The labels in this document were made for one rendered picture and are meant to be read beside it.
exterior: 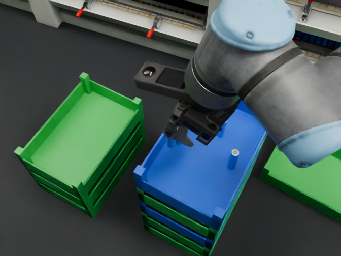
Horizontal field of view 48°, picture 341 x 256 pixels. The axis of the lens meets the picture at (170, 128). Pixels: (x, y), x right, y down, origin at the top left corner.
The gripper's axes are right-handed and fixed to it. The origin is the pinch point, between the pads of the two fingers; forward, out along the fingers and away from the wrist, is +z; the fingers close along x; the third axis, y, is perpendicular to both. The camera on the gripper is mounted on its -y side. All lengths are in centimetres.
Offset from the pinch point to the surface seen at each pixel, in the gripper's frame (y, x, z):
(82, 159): -16.3, -5.1, 35.3
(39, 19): -69, 41, 64
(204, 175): 11.8, 0.2, 11.2
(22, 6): -79, 44, 67
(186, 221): 14.0, -9.5, 15.7
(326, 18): 19, 59, 7
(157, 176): 3.0, -5.1, 13.6
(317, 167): 45, 34, 36
